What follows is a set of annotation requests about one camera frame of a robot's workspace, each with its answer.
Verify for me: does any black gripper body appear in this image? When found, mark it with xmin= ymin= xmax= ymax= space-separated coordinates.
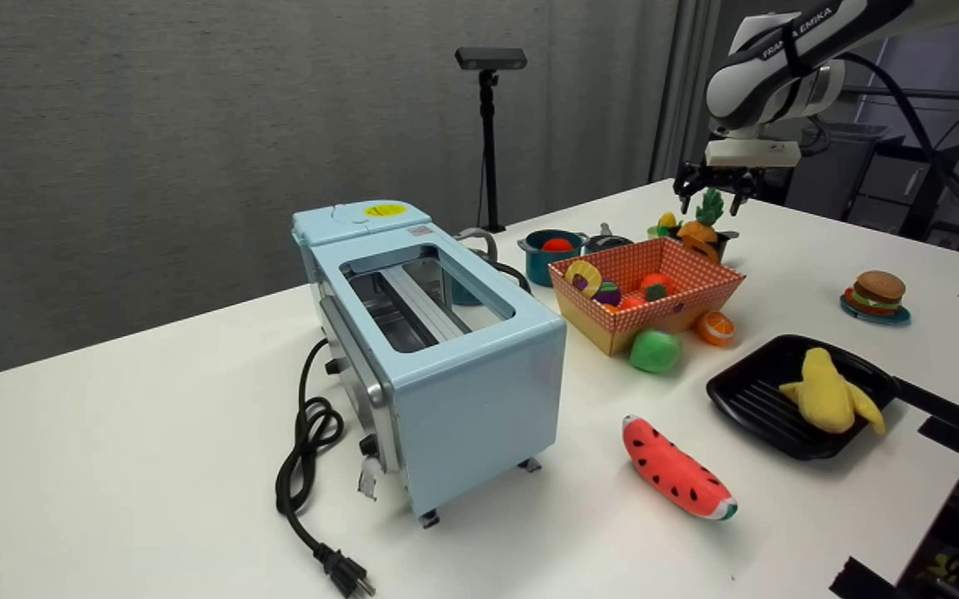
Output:
xmin=679 ymin=165 xmax=777 ymax=198

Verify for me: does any small blue toy plate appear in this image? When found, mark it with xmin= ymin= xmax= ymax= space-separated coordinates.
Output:
xmin=838 ymin=289 xmax=915 ymax=329

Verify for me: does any plush watermelon slice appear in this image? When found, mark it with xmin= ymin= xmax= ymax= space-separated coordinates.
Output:
xmin=618 ymin=413 xmax=741 ymax=527

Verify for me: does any toy hamburger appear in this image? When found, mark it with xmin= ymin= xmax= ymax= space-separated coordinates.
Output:
xmin=842 ymin=271 xmax=908 ymax=321

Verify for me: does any black toy saucepan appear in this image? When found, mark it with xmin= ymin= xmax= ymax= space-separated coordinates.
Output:
xmin=710 ymin=226 xmax=745 ymax=271

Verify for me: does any plush toy pineapple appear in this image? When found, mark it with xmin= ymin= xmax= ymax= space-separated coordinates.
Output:
xmin=675 ymin=182 xmax=740 ymax=265

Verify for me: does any black toaster power cord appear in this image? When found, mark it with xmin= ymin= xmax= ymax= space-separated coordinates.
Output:
xmin=274 ymin=335 xmax=380 ymax=599

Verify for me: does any grey curtain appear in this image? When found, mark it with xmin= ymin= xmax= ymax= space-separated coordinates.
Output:
xmin=645 ymin=0 xmax=727 ymax=188

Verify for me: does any orange checkered cardboard basket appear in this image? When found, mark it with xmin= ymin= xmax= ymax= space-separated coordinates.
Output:
xmin=545 ymin=237 xmax=750 ymax=360

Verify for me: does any yellow green red toy stack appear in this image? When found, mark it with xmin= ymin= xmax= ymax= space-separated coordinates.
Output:
xmin=645 ymin=211 xmax=685 ymax=242

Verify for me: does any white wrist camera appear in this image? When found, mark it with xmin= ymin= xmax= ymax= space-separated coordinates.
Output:
xmin=705 ymin=138 xmax=806 ymax=172

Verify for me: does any light blue toaster oven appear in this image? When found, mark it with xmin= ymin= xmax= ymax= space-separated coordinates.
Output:
xmin=290 ymin=198 xmax=569 ymax=533

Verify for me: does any plush peeled banana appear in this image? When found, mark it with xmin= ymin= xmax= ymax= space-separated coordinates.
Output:
xmin=777 ymin=346 xmax=889 ymax=438

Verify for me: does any grey trash bin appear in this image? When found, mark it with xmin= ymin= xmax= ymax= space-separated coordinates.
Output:
xmin=802 ymin=125 xmax=892 ymax=220

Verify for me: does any toy orange half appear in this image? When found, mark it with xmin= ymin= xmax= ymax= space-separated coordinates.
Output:
xmin=690 ymin=311 xmax=740 ymax=350

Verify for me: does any small dark teal toy cookware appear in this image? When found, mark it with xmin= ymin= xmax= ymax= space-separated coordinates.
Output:
xmin=585 ymin=220 xmax=635 ymax=255

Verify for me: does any teal toy pot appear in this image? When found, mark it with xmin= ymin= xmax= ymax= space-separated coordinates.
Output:
xmin=516 ymin=226 xmax=594 ymax=289

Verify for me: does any black grill tray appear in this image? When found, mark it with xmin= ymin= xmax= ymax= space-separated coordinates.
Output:
xmin=701 ymin=333 xmax=901 ymax=463

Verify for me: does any green toy pear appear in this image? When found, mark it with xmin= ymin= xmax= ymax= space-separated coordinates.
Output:
xmin=626 ymin=326 xmax=685 ymax=380

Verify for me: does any black camera on stand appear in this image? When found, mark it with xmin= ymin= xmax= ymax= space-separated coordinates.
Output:
xmin=452 ymin=42 xmax=529 ymax=237

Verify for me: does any dark cabinet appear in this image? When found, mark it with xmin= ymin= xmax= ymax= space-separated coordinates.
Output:
xmin=849 ymin=138 xmax=959 ymax=240

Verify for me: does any small orange toy fruit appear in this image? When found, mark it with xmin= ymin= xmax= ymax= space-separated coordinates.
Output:
xmin=635 ymin=271 xmax=679 ymax=301

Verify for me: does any toy peach half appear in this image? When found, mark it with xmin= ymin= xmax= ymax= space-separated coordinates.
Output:
xmin=563 ymin=255 xmax=606 ymax=301

